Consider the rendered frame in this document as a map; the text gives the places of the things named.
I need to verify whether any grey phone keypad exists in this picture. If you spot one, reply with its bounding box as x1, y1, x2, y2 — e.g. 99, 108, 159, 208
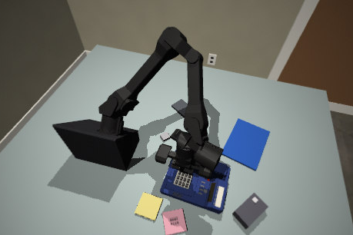
173, 170, 193, 189

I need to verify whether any blue flat rectangular panel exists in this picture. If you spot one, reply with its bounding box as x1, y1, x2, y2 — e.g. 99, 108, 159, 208
222, 119, 270, 170

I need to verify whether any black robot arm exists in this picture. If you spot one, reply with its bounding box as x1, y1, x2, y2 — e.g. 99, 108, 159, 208
98, 27, 224, 172

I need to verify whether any pink sticky note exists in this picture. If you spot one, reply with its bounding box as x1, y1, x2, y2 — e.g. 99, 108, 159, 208
162, 209, 187, 235

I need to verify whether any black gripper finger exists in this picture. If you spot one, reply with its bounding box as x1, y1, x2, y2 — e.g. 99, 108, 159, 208
172, 165, 184, 172
183, 167, 194, 174

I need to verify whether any yellow sticky note pad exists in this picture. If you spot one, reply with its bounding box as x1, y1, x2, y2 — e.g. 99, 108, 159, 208
135, 192, 163, 221

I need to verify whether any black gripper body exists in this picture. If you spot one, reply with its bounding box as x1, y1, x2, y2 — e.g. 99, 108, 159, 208
155, 144, 212, 179

